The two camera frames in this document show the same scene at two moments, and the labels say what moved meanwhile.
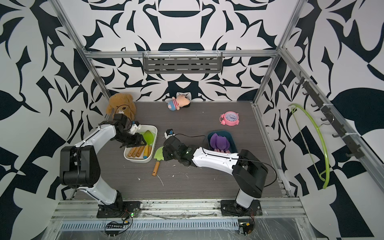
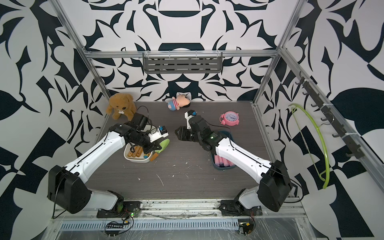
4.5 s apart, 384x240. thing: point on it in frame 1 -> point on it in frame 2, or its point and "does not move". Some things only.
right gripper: [165, 154] -> [182, 134]
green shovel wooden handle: [140, 151] does not move
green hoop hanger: [326, 182] does not move
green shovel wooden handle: [136, 151] does not move
